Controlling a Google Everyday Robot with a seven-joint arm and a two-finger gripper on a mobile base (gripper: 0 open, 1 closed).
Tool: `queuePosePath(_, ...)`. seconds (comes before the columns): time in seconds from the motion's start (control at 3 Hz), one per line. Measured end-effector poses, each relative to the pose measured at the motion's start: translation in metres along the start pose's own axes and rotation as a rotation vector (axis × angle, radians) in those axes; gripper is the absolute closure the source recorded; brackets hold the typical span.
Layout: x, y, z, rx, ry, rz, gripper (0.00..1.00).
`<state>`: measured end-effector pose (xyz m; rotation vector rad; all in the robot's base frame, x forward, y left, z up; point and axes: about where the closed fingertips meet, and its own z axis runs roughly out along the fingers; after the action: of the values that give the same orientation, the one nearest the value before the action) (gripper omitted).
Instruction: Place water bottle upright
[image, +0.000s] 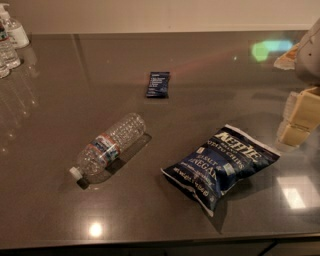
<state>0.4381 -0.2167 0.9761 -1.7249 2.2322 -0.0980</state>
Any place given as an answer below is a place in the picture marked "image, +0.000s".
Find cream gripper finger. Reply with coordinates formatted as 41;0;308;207
283;87;320;131
275;121;310;150

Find clear plastic water bottle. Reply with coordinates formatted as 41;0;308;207
69;113;146;187

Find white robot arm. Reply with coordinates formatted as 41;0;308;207
274;19;320;152

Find white pump sanitizer bottle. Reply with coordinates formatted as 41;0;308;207
0;3;30;49

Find upright water bottle red label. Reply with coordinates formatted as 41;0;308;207
0;23;21;69

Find clear bottle at left edge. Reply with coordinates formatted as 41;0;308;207
0;56;10;78

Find blue Kettle chips bag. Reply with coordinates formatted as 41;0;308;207
161;124;280;217

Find small dark blue packet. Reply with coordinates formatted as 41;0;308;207
146;72;170;98

